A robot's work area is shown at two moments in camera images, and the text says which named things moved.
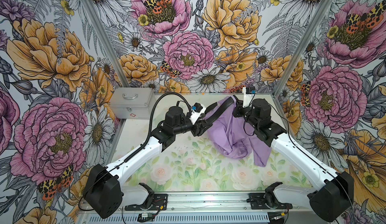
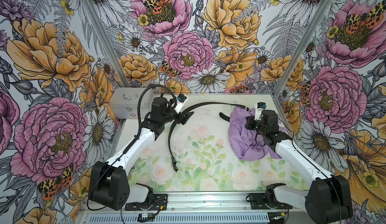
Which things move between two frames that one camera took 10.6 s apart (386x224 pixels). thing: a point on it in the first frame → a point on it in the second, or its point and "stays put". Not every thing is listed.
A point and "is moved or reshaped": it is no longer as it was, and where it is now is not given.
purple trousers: x=228 y=134 is moved or reshaped
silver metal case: x=131 y=103 stays put
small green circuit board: x=145 y=217 stays put
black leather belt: x=224 y=106 → x=189 y=107
